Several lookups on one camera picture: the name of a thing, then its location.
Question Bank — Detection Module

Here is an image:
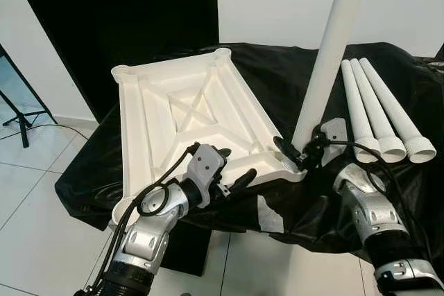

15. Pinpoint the black plastic table cover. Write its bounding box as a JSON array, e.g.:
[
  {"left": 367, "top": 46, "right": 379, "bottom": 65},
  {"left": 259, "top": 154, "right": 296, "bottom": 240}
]
[{"left": 55, "top": 42, "right": 444, "bottom": 262}]

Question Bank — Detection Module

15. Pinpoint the black door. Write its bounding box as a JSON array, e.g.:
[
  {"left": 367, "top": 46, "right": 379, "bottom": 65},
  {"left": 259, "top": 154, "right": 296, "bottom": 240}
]
[{"left": 7, "top": 0, "right": 219, "bottom": 120}]

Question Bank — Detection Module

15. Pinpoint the black tripod stand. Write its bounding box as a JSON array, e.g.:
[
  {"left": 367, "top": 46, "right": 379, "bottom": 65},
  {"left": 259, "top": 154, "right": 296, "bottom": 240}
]
[{"left": 0, "top": 81, "right": 39, "bottom": 148}]

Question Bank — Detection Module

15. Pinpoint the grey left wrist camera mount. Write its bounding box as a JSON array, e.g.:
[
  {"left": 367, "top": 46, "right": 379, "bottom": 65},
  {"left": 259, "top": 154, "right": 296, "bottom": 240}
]
[{"left": 186, "top": 143, "right": 227, "bottom": 190}]

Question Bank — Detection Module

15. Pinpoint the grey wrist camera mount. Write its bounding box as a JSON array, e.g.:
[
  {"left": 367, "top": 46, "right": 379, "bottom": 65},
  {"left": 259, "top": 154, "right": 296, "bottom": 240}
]
[
  {"left": 186, "top": 143, "right": 227, "bottom": 190},
  {"left": 321, "top": 118, "right": 348, "bottom": 167}
]

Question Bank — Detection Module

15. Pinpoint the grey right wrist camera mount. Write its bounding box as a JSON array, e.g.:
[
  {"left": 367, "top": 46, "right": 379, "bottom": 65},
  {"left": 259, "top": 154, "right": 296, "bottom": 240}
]
[{"left": 321, "top": 118, "right": 348, "bottom": 167}]

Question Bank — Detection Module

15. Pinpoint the thin black floor cable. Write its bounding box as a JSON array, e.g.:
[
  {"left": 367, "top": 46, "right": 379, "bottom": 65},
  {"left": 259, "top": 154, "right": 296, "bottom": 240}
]
[{"left": 28, "top": 121, "right": 98, "bottom": 137}]

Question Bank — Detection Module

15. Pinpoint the glass panel black frame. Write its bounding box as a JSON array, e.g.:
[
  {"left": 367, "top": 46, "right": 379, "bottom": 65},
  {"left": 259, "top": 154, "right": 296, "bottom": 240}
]
[{"left": 0, "top": 43, "right": 56, "bottom": 127}]

